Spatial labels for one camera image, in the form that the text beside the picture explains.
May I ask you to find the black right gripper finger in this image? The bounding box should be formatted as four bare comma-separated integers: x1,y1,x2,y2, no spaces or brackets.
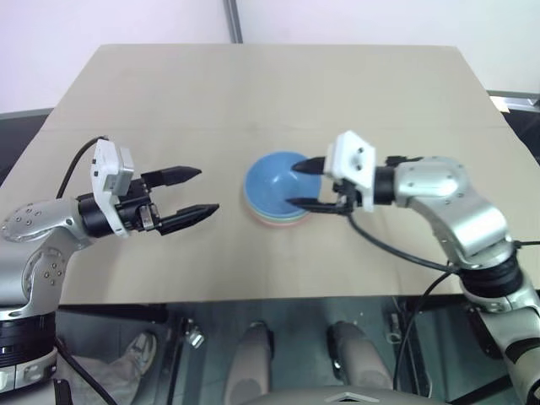
285,196,351,215
291,156,328,176

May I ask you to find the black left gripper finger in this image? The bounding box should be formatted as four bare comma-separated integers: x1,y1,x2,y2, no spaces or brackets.
159,203,221,236
140,165,203,191

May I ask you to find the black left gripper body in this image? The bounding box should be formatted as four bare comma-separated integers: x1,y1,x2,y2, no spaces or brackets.
113,176,165,235

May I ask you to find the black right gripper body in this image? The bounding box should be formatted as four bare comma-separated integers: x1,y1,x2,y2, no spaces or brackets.
331,178,364,214

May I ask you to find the blue bowl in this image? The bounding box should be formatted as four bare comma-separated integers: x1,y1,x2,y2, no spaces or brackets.
245,150,324,219

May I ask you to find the green bowl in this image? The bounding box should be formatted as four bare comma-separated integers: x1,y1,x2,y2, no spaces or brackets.
244,201,312,225

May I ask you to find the person's grey sneaker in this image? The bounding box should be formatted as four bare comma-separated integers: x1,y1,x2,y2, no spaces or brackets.
121,330,158,377

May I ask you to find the grey rounded leg shell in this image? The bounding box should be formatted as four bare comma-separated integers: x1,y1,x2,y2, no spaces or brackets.
326,321,394,394
223,321,276,405

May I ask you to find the person's grey trouser leg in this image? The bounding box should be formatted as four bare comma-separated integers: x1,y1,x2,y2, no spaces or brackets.
62,353,147,405

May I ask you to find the grey equipment with tan box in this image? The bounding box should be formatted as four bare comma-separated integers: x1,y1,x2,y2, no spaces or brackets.
488,89,540,114

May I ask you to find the grey robot torso edge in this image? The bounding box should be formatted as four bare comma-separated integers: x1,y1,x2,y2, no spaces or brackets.
251,389,438,405

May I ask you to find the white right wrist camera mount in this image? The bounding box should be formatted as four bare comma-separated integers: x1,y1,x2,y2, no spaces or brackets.
324,130,377,213

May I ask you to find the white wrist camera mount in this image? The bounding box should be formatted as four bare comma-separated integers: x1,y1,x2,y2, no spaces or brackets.
324,130,377,213
89,138,137,240

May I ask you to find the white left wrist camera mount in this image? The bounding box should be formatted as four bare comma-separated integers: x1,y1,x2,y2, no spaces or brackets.
89,138,137,240

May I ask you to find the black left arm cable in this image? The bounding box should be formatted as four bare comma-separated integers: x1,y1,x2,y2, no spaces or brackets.
56,135,111,200

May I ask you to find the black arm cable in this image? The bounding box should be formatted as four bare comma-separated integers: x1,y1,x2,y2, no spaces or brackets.
56,135,111,200
346,210,463,392

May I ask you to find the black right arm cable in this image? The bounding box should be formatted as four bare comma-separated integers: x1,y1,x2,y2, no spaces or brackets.
346,210,463,392

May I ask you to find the metal table leg bracket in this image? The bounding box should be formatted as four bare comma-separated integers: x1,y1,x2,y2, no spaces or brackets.
386,310,402,343
183,318,207,350

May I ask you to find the grey metal post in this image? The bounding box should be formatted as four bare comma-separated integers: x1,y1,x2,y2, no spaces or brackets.
223,0,245,45

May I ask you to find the thin black floor cable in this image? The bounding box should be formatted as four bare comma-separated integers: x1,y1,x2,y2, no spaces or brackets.
53,336,117,405

